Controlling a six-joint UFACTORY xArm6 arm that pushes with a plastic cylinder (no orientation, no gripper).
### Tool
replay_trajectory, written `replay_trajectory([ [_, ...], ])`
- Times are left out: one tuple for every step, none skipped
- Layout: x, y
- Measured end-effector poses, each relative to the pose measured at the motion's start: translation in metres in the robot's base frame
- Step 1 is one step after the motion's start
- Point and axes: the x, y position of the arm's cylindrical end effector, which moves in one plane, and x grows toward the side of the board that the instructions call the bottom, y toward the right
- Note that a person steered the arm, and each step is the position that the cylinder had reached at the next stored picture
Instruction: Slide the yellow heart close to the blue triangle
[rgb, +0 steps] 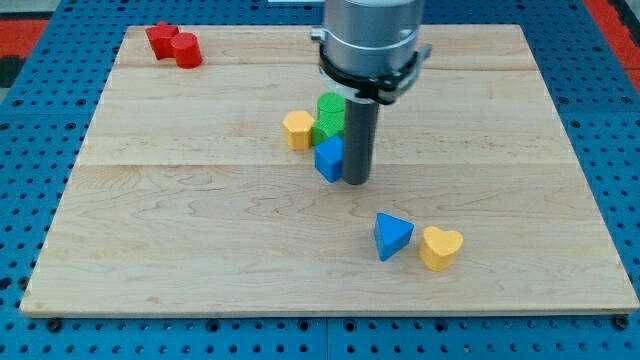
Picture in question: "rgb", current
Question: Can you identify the black clamp ring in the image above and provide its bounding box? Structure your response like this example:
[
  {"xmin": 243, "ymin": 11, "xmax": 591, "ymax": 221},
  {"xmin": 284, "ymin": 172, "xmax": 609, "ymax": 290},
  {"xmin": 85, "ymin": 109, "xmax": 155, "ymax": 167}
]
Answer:
[{"xmin": 318, "ymin": 45, "xmax": 422, "ymax": 106}]

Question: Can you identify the red star block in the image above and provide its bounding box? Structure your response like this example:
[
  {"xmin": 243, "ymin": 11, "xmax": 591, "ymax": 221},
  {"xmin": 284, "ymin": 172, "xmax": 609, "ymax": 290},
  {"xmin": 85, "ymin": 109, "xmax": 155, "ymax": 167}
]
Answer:
[{"xmin": 145, "ymin": 21, "xmax": 179, "ymax": 60}]

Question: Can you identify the yellow hexagon block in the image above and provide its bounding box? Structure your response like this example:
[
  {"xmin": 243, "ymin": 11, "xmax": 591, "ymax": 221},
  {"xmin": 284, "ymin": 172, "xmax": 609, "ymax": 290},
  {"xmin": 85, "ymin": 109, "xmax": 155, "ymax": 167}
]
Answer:
[{"xmin": 282, "ymin": 110, "xmax": 315, "ymax": 151}]

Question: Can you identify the green cylinder block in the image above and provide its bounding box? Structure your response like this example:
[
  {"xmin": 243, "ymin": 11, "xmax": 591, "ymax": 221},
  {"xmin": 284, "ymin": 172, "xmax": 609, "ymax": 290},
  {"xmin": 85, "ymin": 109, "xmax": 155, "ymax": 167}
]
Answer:
[{"xmin": 317, "ymin": 92, "xmax": 346, "ymax": 131}]

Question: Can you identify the blue cube block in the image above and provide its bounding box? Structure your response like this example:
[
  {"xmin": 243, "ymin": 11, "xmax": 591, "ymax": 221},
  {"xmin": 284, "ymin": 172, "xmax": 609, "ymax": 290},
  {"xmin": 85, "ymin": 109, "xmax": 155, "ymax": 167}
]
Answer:
[{"xmin": 314, "ymin": 136, "xmax": 343, "ymax": 183}]

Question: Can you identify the green star block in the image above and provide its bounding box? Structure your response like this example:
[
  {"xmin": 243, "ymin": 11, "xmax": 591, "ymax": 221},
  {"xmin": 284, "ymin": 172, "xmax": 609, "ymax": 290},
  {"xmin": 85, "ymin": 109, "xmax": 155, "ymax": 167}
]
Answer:
[{"xmin": 311, "ymin": 119, "xmax": 344, "ymax": 146}]

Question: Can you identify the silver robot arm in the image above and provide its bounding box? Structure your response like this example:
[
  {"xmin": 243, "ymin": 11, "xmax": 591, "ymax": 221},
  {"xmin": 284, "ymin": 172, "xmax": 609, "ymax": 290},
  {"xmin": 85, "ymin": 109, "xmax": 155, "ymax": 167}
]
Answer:
[{"xmin": 310, "ymin": 0, "xmax": 433, "ymax": 185}]

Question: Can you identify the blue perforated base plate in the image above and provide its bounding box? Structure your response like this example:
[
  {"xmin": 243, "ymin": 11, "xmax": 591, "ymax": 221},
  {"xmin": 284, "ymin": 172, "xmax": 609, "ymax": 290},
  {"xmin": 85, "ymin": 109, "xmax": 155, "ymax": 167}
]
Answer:
[{"xmin": 1, "ymin": 0, "xmax": 639, "ymax": 359}]

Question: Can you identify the blue triangle block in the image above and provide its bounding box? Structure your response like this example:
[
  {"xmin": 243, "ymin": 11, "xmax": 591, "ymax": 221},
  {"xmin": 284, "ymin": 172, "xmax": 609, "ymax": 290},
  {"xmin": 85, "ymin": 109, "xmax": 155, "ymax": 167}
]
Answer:
[{"xmin": 374, "ymin": 212, "xmax": 414, "ymax": 261}]

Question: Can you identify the yellow heart block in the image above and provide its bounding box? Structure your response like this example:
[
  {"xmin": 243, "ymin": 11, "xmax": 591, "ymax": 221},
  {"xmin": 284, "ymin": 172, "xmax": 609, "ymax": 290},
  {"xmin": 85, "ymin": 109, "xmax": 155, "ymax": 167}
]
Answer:
[{"xmin": 418, "ymin": 226, "xmax": 464, "ymax": 272}]

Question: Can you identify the light wooden board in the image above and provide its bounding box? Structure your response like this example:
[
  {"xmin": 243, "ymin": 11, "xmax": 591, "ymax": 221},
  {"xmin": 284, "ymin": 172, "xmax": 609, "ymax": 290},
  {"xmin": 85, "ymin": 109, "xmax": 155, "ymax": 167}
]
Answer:
[{"xmin": 21, "ymin": 25, "xmax": 639, "ymax": 318}]

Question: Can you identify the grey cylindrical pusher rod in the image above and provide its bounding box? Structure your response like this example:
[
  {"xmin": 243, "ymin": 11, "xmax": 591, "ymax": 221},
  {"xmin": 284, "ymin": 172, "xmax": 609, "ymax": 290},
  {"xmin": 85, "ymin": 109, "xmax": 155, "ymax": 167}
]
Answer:
[{"xmin": 342, "ymin": 100, "xmax": 379, "ymax": 185}]

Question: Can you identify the red cylinder block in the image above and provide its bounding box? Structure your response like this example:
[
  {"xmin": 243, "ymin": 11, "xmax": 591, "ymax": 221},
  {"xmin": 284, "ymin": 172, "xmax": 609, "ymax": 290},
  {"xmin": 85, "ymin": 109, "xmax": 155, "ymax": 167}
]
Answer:
[{"xmin": 170, "ymin": 32, "xmax": 202, "ymax": 69}]

